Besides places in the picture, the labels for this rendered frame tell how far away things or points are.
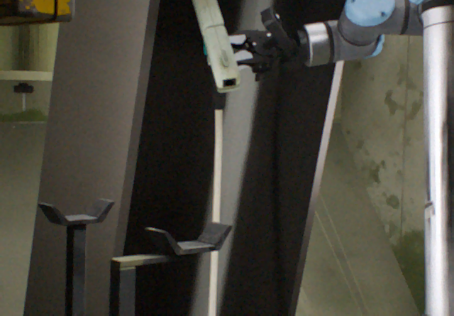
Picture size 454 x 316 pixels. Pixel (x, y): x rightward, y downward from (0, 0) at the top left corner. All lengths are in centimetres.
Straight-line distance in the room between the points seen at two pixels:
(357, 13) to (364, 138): 254
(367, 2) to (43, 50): 146
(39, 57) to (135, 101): 120
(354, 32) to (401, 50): 233
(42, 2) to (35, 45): 228
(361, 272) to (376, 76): 92
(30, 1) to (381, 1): 119
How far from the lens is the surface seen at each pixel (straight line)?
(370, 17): 185
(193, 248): 80
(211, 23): 192
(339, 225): 413
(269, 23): 188
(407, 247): 423
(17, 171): 335
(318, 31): 196
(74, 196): 210
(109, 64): 197
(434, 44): 130
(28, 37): 307
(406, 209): 422
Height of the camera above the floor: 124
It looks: 4 degrees down
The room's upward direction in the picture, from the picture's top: 1 degrees clockwise
